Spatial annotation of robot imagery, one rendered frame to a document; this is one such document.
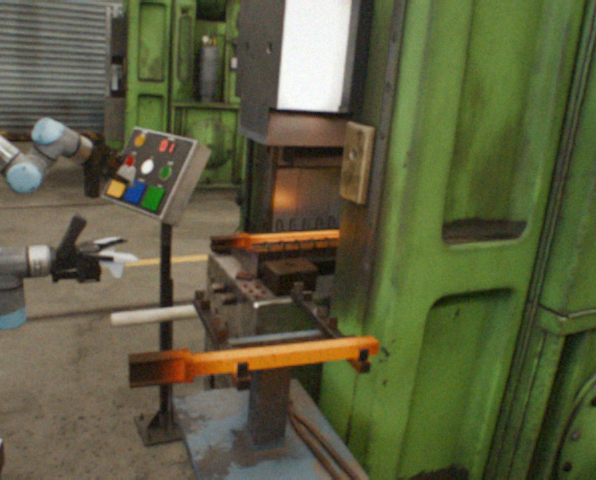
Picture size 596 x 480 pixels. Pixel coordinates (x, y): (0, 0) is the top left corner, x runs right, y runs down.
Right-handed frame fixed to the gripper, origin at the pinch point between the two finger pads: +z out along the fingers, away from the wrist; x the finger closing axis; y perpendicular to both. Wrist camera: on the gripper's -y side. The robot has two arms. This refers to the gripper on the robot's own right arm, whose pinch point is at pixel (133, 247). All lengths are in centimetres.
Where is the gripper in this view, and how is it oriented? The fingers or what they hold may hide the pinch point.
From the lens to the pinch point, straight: 147.1
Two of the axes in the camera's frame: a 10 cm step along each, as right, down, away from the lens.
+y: -0.9, 9.5, 3.0
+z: 8.9, -0.6, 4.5
